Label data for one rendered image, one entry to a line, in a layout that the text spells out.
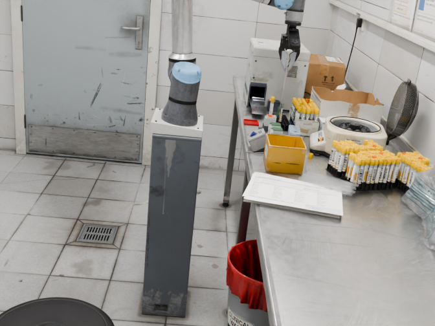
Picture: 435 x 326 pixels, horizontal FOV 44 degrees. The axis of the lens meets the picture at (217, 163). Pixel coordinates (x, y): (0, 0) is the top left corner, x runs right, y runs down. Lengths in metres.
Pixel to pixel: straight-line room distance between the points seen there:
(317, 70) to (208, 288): 1.31
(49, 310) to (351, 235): 0.85
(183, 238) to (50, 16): 2.17
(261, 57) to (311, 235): 1.29
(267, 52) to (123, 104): 1.66
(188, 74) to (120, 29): 1.83
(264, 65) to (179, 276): 1.07
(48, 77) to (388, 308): 3.24
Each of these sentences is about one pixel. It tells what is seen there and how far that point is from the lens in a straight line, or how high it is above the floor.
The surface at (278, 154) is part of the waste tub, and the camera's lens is 1.90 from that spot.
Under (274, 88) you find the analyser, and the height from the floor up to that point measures 0.98.
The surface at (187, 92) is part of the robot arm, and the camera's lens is 2.17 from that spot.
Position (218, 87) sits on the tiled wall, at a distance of 4.02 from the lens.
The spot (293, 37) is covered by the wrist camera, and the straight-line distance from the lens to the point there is 2.33.
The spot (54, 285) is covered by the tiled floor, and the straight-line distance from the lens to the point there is 2.80.
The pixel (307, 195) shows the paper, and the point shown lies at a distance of 1.75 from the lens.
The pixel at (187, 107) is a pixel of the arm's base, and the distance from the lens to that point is 2.19.
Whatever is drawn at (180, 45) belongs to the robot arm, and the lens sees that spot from 2.28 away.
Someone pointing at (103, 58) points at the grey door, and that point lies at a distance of 3.99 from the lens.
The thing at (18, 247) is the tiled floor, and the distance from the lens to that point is 3.12.
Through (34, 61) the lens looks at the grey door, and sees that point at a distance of 4.12.
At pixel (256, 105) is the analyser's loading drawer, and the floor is 0.93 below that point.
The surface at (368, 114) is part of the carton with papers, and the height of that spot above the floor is 0.98.
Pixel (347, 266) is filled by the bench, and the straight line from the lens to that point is 1.44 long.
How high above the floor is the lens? 1.59
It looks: 22 degrees down
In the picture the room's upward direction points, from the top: 6 degrees clockwise
